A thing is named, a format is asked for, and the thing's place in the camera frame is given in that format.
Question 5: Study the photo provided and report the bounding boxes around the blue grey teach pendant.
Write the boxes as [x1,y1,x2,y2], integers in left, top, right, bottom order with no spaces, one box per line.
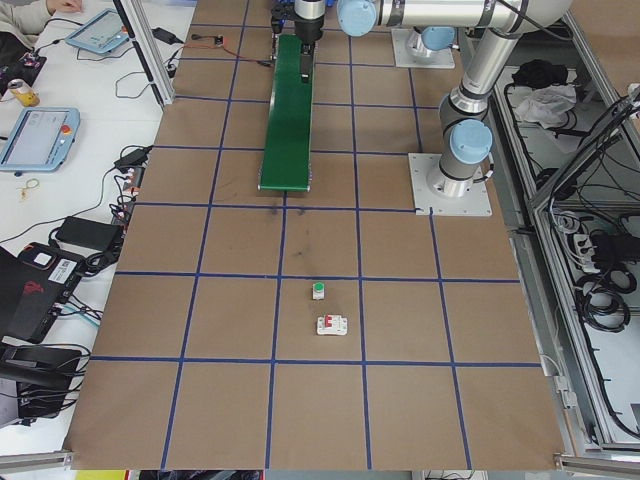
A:
[64,8,133,56]
[0,106,82,175]

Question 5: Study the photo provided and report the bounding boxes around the beige sleeved forearm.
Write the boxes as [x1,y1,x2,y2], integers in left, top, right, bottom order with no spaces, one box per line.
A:
[0,0,54,36]

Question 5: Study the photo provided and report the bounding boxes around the V-shaped metal bar frame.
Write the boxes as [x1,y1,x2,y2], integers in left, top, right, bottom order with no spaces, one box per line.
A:
[487,9,640,459]

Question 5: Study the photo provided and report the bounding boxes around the black cloth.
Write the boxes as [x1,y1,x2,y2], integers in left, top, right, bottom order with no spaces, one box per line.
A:
[512,58,570,87]

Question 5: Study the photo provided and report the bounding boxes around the black flat device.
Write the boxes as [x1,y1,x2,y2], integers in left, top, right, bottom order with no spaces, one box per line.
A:
[0,344,84,427]

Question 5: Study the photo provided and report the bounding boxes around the white power strip red switches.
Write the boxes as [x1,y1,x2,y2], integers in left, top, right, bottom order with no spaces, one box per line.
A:
[110,164,144,227]

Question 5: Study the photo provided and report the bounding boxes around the green conveyor belt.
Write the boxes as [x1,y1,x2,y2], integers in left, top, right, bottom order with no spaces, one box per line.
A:
[257,33,318,194]

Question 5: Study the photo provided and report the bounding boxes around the bare person hand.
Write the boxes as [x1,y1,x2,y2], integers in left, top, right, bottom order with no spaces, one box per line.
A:
[43,0,84,15]

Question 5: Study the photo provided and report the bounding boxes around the aluminium profile post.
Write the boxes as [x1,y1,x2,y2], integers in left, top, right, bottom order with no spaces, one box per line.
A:
[130,0,175,108]

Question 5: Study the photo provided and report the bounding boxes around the red and black cable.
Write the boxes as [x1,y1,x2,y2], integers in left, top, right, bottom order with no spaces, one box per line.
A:
[183,41,275,68]

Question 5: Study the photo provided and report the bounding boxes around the large black power brick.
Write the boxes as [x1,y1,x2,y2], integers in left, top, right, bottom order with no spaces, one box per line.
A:
[53,215,124,249]

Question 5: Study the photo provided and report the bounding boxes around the thin black pole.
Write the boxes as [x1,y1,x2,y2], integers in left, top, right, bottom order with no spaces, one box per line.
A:
[112,0,157,85]

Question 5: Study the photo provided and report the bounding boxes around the yellow drink can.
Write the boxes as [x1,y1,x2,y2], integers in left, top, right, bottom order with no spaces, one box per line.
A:
[8,77,41,108]

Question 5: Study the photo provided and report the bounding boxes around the black box with stickers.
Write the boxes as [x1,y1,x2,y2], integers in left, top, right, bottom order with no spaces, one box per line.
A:
[0,51,48,97]

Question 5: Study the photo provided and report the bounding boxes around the white square base plate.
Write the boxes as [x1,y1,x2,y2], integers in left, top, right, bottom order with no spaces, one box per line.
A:
[408,152,494,219]
[390,27,457,69]

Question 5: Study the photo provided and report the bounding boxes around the white crumpled cloth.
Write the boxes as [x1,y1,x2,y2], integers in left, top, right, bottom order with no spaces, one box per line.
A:
[514,83,581,129]

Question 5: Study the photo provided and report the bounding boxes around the white red circuit breaker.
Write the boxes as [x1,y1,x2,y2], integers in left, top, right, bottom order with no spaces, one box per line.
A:
[315,314,349,338]

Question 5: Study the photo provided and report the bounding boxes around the looped black cable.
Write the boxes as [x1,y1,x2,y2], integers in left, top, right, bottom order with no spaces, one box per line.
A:
[115,71,152,100]

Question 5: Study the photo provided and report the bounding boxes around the coiled black cable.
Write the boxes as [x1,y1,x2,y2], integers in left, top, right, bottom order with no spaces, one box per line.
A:
[574,278,632,334]

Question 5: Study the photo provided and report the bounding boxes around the black computer red logo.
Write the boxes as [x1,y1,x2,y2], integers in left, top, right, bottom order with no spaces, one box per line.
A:
[0,241,84,345]

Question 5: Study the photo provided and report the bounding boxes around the aluminium profile bar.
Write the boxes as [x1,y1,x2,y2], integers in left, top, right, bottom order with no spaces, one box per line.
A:
[553,451,640,474]
[0,448,76,474]

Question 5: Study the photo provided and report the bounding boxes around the yellow ring with string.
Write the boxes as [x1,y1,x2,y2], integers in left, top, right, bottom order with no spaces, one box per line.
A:
[18,178,44,204]

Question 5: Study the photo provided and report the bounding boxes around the black power adapter block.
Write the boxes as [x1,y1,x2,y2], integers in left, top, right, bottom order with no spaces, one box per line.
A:
[591,233,627,267]

